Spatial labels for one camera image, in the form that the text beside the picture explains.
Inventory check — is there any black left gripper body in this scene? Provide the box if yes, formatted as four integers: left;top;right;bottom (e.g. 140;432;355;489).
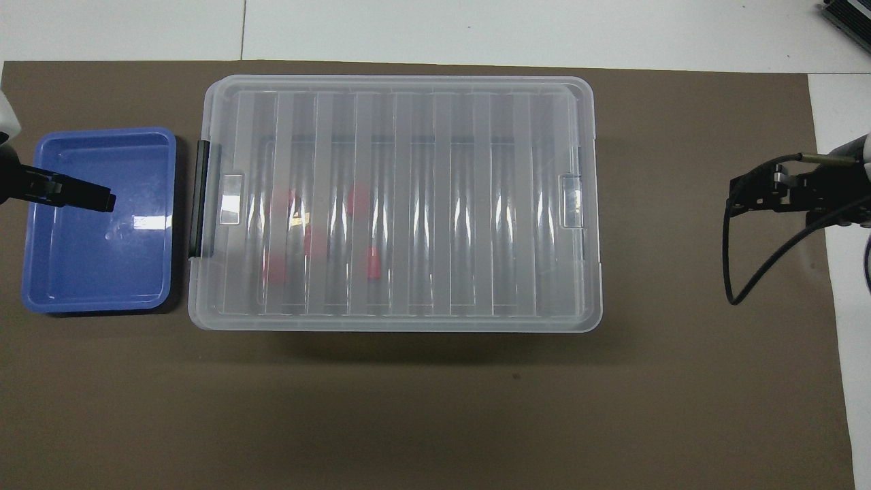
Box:
0;161;35;203

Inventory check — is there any clear ribbed plastic lid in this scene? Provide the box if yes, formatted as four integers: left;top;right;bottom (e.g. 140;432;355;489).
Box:
188;75;604;333

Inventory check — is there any black ribbed electronic device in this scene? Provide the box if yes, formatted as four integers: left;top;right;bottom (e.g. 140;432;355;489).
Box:
820;0;871;52

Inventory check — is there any brown table mat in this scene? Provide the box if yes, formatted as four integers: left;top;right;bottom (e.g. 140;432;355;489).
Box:
0;60;857;490

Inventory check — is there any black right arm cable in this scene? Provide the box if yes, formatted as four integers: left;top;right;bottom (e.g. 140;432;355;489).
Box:
725;154;871;306

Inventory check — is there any blue plastic tray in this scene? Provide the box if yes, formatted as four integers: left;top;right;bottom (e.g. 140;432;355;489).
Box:
22;127;179;315

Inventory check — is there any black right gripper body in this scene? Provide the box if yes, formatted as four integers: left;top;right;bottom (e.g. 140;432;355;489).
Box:
795;162;871;229

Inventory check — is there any clear plastic storage box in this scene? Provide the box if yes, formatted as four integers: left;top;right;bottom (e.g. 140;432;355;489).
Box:
188;76;604;333

